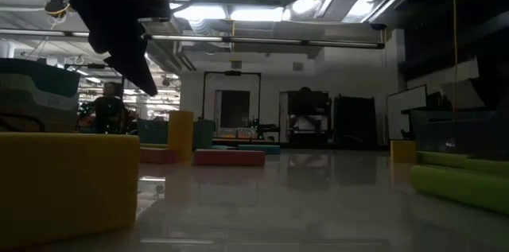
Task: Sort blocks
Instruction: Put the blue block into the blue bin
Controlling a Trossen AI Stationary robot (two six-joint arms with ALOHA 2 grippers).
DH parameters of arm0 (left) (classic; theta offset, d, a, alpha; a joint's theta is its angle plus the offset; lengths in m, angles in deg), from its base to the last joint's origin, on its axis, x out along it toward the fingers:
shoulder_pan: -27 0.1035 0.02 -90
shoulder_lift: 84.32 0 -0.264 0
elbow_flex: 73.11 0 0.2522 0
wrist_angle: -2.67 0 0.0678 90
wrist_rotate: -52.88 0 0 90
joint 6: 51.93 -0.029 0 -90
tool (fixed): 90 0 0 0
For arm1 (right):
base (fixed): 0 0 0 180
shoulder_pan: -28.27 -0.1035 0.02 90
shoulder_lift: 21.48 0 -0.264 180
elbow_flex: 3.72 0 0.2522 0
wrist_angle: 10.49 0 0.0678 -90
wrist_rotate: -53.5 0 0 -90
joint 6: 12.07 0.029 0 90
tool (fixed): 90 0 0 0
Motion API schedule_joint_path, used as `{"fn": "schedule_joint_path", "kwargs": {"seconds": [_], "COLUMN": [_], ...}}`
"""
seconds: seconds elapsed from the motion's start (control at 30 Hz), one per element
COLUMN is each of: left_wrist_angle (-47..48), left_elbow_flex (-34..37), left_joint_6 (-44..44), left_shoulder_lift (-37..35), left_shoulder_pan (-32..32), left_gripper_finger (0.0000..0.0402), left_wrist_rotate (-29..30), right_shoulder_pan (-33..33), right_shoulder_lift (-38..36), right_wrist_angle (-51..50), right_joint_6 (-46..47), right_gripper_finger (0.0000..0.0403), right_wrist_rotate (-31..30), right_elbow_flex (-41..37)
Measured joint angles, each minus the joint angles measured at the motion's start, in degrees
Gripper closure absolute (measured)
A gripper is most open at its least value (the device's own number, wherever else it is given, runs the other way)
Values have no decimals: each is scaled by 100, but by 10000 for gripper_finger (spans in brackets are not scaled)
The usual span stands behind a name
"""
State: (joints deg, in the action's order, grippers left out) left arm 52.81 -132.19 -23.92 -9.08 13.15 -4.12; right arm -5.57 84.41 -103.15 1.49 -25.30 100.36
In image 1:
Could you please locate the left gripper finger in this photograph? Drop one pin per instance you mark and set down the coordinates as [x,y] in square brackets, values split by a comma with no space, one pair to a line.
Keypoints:
[143,51]
[133,69]

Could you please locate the yellow cylinder block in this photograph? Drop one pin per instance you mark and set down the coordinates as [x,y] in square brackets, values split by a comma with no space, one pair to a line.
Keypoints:
[181,134]

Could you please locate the long yellow rectangular block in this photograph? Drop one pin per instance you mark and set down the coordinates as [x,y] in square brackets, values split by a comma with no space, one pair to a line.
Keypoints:
[67,188]

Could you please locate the teal rectangular block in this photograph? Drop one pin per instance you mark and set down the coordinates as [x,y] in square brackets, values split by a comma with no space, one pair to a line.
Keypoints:
[260,149]

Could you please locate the short yellow block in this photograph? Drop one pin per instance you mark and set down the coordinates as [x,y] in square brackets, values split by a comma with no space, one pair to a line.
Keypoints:
[403,152]

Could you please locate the light green rectangular block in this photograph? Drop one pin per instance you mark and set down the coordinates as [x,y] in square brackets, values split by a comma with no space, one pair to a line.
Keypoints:
[461,188]
[441,159]

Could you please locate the person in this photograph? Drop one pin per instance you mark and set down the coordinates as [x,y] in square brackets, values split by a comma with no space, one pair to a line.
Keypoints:
[107,109]

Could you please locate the dark green small bin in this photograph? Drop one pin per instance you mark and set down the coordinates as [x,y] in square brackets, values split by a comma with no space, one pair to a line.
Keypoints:
[151,130]

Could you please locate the teal storage bin stack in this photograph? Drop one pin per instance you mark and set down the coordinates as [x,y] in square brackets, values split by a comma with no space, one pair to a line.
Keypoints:
[36,101]

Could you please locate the bright ceiling light panel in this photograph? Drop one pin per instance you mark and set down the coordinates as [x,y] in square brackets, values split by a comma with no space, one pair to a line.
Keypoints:
[254,14]

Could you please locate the long ceiling light bar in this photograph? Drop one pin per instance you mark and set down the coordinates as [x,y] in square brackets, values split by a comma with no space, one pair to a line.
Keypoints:
[262,40]

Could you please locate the dark workstation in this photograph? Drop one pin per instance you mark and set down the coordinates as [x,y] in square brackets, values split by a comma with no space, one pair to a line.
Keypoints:
[308,103]

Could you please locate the white table sheet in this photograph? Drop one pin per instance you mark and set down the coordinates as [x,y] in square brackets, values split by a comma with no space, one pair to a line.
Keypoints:
[302,204]

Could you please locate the tall black cabinet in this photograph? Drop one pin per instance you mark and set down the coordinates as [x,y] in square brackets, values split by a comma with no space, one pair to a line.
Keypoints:
[355,122]

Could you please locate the whiteboard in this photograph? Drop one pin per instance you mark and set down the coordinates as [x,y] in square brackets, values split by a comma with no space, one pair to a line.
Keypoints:
[405,113]

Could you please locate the clear grey plastic bin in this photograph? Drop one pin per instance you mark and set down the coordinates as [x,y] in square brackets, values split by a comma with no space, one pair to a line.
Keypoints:
[457,132]

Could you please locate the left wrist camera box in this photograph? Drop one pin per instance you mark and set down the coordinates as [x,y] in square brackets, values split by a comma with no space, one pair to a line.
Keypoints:
[155,7]

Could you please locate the black frame station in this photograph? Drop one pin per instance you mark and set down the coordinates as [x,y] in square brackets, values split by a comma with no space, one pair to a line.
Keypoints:
[203,105]

